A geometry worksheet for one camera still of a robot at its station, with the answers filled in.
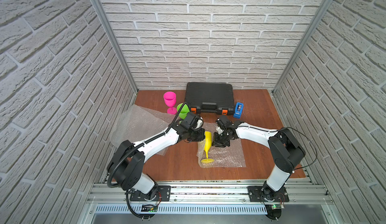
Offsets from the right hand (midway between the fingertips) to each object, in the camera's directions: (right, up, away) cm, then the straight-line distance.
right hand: (214, 144), depth 89 cm
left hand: (-4, +7, -6) cm, 10 cm away
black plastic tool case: (-1, +29, +19) cm, 35 cm away
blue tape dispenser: (+19, +21, +14) cm, 32 cm away
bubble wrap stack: (-48, +12, +10) cm, 50 cm away
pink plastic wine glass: (-28, +28, +7) cm, 41 cm away
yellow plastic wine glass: (-4, +2, -4) cm, 6 cm away
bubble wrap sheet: (+9, -6, -3) cm, 11 cm away
